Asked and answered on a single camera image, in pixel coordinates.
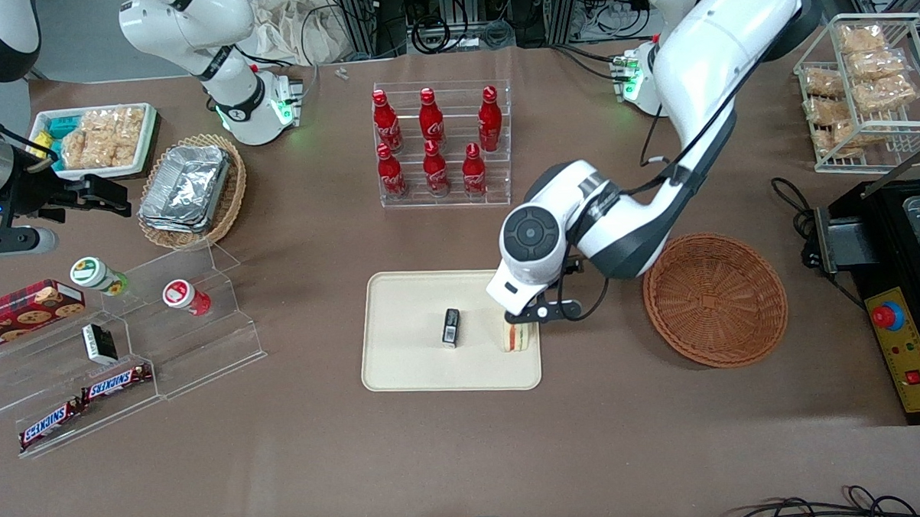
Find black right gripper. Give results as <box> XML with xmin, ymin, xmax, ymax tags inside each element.
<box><xmin>9</xmin><ymin>167</ymin><xmax>133</xmax><ymax>226</ymax></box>

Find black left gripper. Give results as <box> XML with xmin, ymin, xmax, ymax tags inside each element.
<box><xmin>505</xmin><ymin>286</ymin><xmax>554</xmax><ymax>324</ymax></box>

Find triangular sandwich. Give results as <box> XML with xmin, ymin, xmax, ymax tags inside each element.
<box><xmin>502</xmin><ymin>320</ymin><xmax>541</xmax><ymax>354</ymax></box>

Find white rectangular snack tray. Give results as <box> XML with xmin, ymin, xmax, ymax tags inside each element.
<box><xmin>28</xmin><ymin>102</ymin><xmax>160</xmax><ymax>182</ymax></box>

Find cream plastic tray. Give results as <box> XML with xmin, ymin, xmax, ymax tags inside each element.
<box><xmin>357</xmin><ymin>266</ymin><xmax>544</xmax><ymax>397</ymax></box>

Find oval light wicker basket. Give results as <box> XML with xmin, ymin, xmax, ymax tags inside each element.
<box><xmin>135</xmin><ymin>132</ymin><xmax>250</xmax><ymax>253</ymax></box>

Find round brown wicker basket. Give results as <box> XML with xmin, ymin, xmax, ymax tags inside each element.
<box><xmin>641</xmin><ymin>230</ymin><xmax>792</xmax><ymax>372</ymax></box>

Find clear rice cracker bag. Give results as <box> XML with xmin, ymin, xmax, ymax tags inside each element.
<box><xmin>110</xmin><ymin>106</ymin><xmax>148</xmax><ymax>167</ymax></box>
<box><xmin>83</xmin><ymin>110</ymin><xmax>119</xmax><ymax>170</ymax></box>
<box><xmin>59</xmin><ymin>126</ymin><xmax>92</xmax><ymax>171</ymax></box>

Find small black box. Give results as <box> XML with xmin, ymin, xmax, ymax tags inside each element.
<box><xmin>440</xmin><ymin>307</ymin><xmax>463</xmax><ymax>349</ymax></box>

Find stacked aluminium foil trays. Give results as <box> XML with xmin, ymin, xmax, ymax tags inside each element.
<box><xmin>136</xmin><ymin>142</ymin><xmax>234</xmax><ymax>236</ymax></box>

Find green sunflower lid jar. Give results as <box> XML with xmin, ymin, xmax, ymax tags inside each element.
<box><xmin>70</xmin><ymin>255</ymin><xmax>131</xmax><ymax>298</ymax></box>

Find red strawberry lid jar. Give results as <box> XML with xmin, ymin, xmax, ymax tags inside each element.
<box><xmin>161</xmin><ymin>278</ymin><xmax>213</xmax><ymax>318</ymax></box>

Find clear acrylic bottle rack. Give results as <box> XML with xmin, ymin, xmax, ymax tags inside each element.
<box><xmin>372</xmin><ymin>79</ymin><xmax>516</xmax><ymax>211</ymax></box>

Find red tartan cookie box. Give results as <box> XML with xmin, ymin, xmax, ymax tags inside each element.
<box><xmin>0</xmin><ymin>278</ymin><xmax>87</xmax><ymax>354</ymax></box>

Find red cola bottle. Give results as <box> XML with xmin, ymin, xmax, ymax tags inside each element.
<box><xmin>375</xmin><ymin>142</ymin><xmax>409</xmax><ymax>201</ymax></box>
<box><xmin>460</xmin><ymin>142</ymin><xmax>489</xmax><ymax>200</ymax></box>
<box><xmin>476</xmin><ymin>86</ymin><xmax>505</xmax><ymax>153</ymax></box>
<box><xmin>418</xmin><ymin>87</ymin><xmax>447</xmax><ymax>155</ymax></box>
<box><xmin>372</xmin><ymin>89</ymin><xmax>404</xmax><ymax>155</ymax></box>
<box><xmin>421</xmin><ymin>139</ymin><xmax>451</xmax><ymax>198</ymax></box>

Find black white printed box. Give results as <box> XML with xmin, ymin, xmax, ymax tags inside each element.
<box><xmin>81</xmin><ymin>323</ymin><xmax>119</xmax><ymax>364</ymax></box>

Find clear acrylic stepped stand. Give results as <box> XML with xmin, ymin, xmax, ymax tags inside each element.
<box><xmin>0</xmin><ymin>296</ymin><xmax>165</xmax><ymax>460</ymax></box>
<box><xmin>100</xmin><ymin>241</ymin><xmax>269</xmax><ymax>402</ymax></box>

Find Snickers chocolate bar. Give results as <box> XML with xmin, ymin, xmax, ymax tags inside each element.
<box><xmin>80</xmin><ymin>363</ymin><xmax>154</xmax><ymax>402</ymax></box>
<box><xmin>18</xmin><ymin>399</ymin><xmax>85</xmax><ymax>450</ymax></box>

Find beige cloth bag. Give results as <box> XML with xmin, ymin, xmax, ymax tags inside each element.
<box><xmin>249</xmin><ymin>0</ymin><xmax>354</xmax><ymax>67</ymax></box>

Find bagged fried snack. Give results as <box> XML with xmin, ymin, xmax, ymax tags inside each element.
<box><xmin>838</xmin><ymin>23</ymin><xmax>886</xmax><ymax>53</ymax></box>
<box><xmin>801</xmin><ymin>67</ymin><xmax>845</xmax><ymax>98</ymax></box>
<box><xmin>847</xmin><ymin>48</ymin><xmax>908</xmax><ymax>82</ymax></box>
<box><xmin>805</xmin><ymin>96</ymin><xmax>850</xmax><ymax>128</ymax></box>
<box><xmin>815</xmin><ymin>122</ymin><xmax>860</xmax><ymax>157</ymax></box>
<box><xmin>852</xmin><ymin>74</ymin><xmax>919</xmax><ymax>112</ymax></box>

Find black machine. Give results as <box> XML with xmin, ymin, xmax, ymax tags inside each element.
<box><xmin>799</xmin><ymin>147</ymin><xmax>920</xmax><ymax>429</ymax></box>

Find yellow control panel red button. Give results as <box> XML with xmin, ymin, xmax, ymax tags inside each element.
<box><xmin>863</xmin><ymin>287</ymin><xmax>920</xmax><ymax>415</ymax></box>

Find black power cable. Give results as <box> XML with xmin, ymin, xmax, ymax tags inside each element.
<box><xmin>769</xmin><ymin>174</ymin><xmax>868</xmax><ymax>314</ymax></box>

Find coiled black cable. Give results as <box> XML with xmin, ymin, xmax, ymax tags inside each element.
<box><xmin>411</xmin><ymin>15</ymin><xmax>451</xmax><ymax>56</ymax></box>

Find aluminium frame post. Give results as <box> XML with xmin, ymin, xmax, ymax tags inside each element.
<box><xmin>547</xmin><ymin>0</ymin><xmax>580</xmax><ymax>46</ymax></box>
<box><xmin>336</xmin><ymin>0</ymin><xmax>381</xmax><ymax>60</ymax></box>

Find black loose cables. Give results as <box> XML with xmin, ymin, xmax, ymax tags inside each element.
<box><xmin>717</xmin><ymin>483</ymin><xmax>920</xmax><ymax>517</ymax></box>

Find white wire rack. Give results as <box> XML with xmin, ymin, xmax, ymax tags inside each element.
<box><xmin>792</xmin><ymin>11</ymin><xmax>920</xmax><ymax>175</ymax></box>

